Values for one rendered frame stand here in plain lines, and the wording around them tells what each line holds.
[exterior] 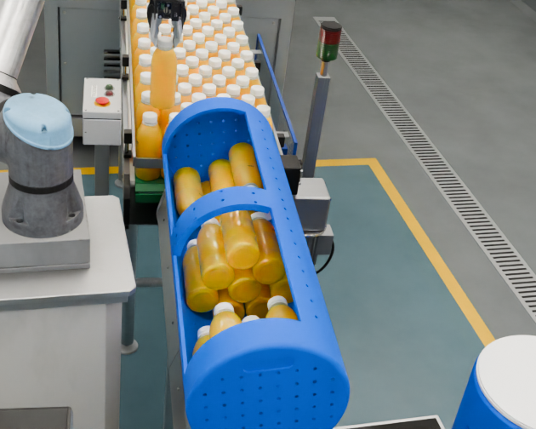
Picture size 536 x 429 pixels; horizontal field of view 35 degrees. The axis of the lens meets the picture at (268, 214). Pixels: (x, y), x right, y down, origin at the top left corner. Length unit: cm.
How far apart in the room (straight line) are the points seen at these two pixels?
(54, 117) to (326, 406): 69
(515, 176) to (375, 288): 133
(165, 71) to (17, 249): 83
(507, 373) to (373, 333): 163
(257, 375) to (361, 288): 214
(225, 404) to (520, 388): 59
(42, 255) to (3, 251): 7
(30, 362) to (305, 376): 56
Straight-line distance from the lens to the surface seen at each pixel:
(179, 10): 218
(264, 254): 174
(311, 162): 273
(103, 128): 231
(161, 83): 230
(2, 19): 165
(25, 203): 161
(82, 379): 178
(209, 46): 274
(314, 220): 250
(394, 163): 446
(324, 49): 255
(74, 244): 162
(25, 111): 156
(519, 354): 183
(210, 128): 214
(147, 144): 231
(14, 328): 168
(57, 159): 156
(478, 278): 379
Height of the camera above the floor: 218
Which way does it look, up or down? 34 degrees down
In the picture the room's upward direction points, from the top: 8 degrees clockwise
